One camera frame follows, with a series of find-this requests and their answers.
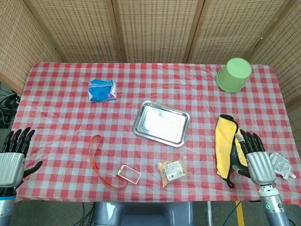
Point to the black and silver right hand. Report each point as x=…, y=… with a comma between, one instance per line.
x=259, y=164

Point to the black and silver left hand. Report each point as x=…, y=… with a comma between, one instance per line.
x=10, y=164

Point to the brown snack packet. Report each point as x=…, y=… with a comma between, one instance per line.
x=172, y=170

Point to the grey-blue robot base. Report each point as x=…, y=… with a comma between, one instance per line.
x=145, y=214

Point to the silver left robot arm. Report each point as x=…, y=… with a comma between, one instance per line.
x=7, y=207

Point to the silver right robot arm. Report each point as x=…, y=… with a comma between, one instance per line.
x=274, y=207

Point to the rectangular metal tray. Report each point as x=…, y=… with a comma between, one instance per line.
x=162, y=122

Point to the clear crumpled wrapper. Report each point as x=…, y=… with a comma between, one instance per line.
x=281, y=164

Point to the yellow cloth with black trim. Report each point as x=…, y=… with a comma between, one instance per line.
x=223, y=141

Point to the red white checkered tablecloth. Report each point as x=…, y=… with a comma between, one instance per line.
x=70, y=122

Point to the green plastic bucket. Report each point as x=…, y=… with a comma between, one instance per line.
x=232, y=75

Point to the blue tissue pack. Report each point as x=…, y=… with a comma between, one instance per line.
x=101, y=90

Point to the clear badge holder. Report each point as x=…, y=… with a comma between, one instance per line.
x=129, y=174

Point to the woven bamboo folding screen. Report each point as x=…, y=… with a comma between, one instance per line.
x=152, y=30

